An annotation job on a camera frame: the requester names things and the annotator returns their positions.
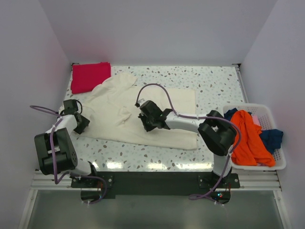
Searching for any cream white t shirt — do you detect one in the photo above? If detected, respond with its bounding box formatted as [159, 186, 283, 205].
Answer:
[70, 73, 197, 150]

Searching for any aluminium table frame rail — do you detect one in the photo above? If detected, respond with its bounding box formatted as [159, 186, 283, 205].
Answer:
[30, 62, 283, 191]

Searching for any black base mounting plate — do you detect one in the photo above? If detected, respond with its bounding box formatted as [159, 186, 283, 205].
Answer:
[71, 172, 241, 203]

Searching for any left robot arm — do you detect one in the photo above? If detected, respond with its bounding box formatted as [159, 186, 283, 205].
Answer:
[30, 99, 99, 187]

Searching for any white plastic laundry basket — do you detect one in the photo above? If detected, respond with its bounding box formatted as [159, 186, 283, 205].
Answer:
[223, 103, 286, 171]

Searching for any orange t shirt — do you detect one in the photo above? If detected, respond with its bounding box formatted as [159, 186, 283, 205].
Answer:
[231, 110, 275, 167]

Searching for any folded red t shirt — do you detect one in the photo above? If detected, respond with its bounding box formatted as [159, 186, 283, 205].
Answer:
[71, 62, 111, 94]

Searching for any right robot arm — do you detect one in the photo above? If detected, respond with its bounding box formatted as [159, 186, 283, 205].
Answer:
[135, 100, 241, 187]

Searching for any navy blue t shirt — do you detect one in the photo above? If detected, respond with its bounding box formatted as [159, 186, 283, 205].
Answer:
[224, 108, 284, 155]

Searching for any pink garment in basket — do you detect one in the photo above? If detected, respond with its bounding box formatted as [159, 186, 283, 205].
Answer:
[252, 115, 260, 126]

